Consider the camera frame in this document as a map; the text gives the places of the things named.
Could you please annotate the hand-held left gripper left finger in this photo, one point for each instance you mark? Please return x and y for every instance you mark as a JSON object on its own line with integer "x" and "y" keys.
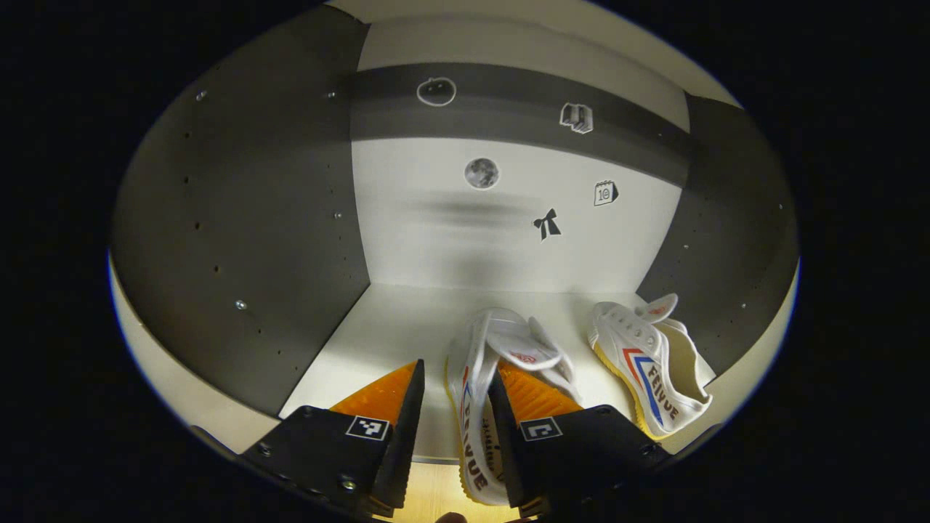
{"x": 403, "y": 443}

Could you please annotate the grey shoe cabinet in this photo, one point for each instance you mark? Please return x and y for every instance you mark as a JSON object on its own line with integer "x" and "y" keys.
{"x": 240, "y": 218}

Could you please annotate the white canvas shoe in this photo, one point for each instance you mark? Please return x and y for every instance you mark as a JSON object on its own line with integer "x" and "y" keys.
{"x": 472, "y": 378}
{"x": 632, "y": 341}

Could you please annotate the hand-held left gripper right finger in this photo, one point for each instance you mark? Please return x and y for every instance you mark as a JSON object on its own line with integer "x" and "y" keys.
{"x": 508, "y": 443}

